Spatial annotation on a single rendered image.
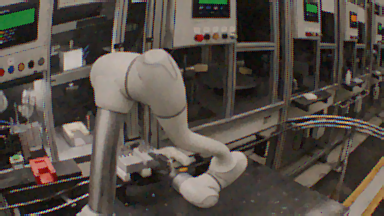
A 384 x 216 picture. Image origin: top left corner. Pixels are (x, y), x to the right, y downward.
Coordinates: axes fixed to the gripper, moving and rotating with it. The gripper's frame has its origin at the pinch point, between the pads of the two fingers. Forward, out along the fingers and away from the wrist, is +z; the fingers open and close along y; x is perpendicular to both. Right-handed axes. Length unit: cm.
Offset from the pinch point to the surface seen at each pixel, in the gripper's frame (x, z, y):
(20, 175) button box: 76, 3, 5
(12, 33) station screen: 70, 13, 69
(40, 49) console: 53, 16, 58
